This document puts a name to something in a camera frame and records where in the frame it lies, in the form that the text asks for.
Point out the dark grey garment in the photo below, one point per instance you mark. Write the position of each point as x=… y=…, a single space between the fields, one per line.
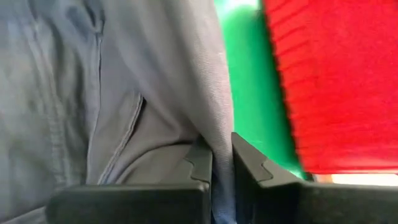
x=124 y=77

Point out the red plastic laundry bin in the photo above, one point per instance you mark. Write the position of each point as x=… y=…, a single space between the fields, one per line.
x=342 y=93

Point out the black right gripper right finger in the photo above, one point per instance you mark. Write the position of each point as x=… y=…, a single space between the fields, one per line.
x=295 y=203

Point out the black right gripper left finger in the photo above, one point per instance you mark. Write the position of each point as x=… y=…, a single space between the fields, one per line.
x=124 y=203

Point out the light wooden desk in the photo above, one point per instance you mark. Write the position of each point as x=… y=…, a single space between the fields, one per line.
x=363 y=180

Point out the green table mat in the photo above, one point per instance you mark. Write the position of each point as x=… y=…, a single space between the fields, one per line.
x=252 y=93

